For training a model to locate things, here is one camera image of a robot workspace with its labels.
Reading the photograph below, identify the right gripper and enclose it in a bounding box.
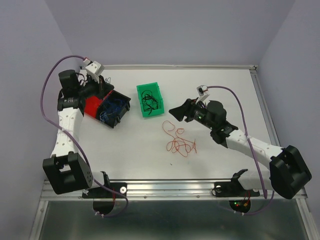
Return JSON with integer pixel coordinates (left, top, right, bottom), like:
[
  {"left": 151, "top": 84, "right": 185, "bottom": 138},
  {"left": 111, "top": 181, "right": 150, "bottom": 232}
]
[{"left": 168, "top": 97, "right": 215, "bottom": 130}]

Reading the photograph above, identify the black cable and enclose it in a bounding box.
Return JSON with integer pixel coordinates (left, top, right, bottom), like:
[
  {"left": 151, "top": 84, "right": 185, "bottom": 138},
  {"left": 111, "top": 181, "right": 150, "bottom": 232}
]
[{"left": 140, "top": 89, "right": 161, "bottom": 117}]

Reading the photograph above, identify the orange cable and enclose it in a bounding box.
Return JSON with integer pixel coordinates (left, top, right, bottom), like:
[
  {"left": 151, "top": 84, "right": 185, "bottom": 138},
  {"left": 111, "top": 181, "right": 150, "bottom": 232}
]
[{"left": 161, "top": 120, "right": 198, "bottom": 158}]

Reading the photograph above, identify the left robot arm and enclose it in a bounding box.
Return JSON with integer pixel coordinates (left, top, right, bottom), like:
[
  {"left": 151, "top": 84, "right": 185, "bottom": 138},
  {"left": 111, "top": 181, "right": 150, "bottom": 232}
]
[{"left": 42, "top": 69, "right": 114, "bottom": 197}]

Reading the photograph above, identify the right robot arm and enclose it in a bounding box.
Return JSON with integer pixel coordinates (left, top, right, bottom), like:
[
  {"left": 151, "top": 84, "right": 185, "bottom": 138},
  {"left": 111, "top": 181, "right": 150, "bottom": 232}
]
[{"left": 168, "top": 98, "right": 312, "bottom": 199}]

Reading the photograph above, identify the red plastic bin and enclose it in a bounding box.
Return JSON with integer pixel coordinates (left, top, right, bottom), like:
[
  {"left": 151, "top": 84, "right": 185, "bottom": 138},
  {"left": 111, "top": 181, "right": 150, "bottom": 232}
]
[{"left": 84, "top": 91, "right": 113, "bottom": 119}]

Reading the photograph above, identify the black plastic bin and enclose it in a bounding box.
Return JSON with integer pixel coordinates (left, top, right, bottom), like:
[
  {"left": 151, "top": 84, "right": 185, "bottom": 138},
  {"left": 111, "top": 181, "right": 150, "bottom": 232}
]
[{"left": 96, "top": 82, "right": 131, "bottom": 129}]

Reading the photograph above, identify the green plastic bin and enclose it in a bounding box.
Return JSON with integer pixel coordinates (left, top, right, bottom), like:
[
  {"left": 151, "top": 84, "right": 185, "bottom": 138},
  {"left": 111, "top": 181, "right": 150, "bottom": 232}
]
[{"left": 136, "top": 82, "right": 165, "bottom": 118}]

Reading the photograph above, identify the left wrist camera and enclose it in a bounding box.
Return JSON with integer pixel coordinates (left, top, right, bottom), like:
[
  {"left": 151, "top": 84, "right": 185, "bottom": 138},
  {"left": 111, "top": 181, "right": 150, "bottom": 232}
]
[{"left": 85, "top": 61, "right": 105, "bottom": 78}]

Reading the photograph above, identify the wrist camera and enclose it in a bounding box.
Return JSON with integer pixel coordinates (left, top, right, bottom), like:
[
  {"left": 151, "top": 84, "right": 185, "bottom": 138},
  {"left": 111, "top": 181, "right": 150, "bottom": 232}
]
[
  {"left": 85, "top": 61, "right": 105, "bottom": 78},
  {"left": 196, "top": 85, "right": 210, "bottom": 103}
]

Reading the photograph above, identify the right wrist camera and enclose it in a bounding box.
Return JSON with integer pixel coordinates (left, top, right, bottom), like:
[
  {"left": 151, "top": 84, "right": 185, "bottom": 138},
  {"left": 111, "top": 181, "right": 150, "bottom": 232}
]
[{"left": 196, "top": 85, "right": 210, "bottom": 103}]

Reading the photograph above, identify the aluminium back rail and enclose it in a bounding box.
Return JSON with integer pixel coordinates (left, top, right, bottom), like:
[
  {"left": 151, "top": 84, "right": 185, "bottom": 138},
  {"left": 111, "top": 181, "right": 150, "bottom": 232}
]
[{"left": 104, "top": 64, "right": 258, "bottom": 70}]

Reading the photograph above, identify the aluminium rail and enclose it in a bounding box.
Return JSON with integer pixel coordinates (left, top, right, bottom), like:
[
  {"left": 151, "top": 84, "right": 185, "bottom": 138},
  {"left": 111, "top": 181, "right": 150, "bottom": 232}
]
[
  {"left": 104, "top": 64, "right": 258, "bottom": 70},
  {"left": 249, "top": 69, "right": 292, "bottom": 179},
  {"left": 39, "top": 177, "right": 308, "bottom": 201}
]

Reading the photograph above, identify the aluminium right rail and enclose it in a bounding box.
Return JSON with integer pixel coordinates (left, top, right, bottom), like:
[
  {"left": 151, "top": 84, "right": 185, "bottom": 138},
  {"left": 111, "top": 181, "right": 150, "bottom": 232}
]
[{"left": 249, "top": 69, "right": 292, "bottom": 179}]

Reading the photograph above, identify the aluminium front rail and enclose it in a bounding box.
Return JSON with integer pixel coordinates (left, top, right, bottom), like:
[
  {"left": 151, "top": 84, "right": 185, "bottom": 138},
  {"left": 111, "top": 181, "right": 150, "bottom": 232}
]
[{"left": 39, "top": 177, "right": 308, "bottom": 201}]

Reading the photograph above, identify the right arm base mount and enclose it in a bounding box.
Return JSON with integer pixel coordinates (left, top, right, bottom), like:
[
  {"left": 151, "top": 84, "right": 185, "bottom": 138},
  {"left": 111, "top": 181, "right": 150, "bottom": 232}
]
[{"left": 211, "top": 169, "right": 260, "bottom": 198}]

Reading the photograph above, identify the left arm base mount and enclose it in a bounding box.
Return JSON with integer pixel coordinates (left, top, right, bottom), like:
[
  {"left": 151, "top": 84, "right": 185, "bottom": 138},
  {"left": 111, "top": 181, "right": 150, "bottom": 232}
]
[{"left": 82, "top": 171, "right": 128, "bottom": 199}]

